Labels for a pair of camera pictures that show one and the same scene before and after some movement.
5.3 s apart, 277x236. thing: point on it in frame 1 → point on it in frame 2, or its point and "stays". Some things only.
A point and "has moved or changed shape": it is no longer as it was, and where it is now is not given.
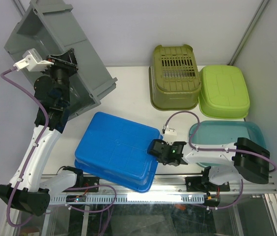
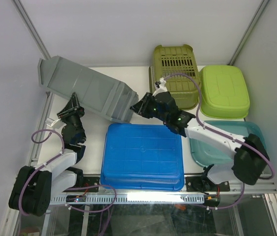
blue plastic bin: x=116 y=150 has moved or changed shape
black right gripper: x=162 y=142 → x=140 y=107
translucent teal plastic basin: x=222 y=132 stays
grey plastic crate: x=51 y=26 → x=95 y=93
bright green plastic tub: x=224 y=93 stays
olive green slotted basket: x=174 y=83 stays
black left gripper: x=67 y=61 → x=72 y=108
